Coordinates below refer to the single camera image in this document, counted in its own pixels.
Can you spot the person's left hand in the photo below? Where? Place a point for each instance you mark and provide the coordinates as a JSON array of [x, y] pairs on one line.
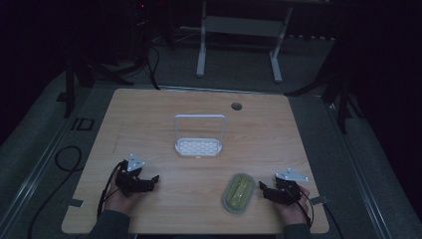
[[121, 202]]

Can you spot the person's right hand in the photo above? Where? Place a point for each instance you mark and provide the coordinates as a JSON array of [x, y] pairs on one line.
[[297, 212]]

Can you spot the green soap box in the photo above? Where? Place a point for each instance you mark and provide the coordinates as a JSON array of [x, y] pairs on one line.
[[239, 192]]

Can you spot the black tripod stand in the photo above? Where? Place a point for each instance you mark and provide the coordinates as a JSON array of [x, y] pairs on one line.
[[83, 71], [338, 96]]

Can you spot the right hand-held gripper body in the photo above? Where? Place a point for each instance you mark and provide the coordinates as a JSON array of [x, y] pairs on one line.
[[287, 192]]

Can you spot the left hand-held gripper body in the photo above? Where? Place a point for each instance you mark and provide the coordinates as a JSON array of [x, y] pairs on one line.
[[127, 181]]

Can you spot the round table grommet hole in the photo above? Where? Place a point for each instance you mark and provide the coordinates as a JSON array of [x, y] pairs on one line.
[[236, 106]]

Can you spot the grey tape piece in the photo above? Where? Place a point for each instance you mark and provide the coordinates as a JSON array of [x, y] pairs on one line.
[[319, 199], [75, 202]]

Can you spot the white metal table frame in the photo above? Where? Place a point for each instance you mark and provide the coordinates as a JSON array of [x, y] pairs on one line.
[[244, 26]]

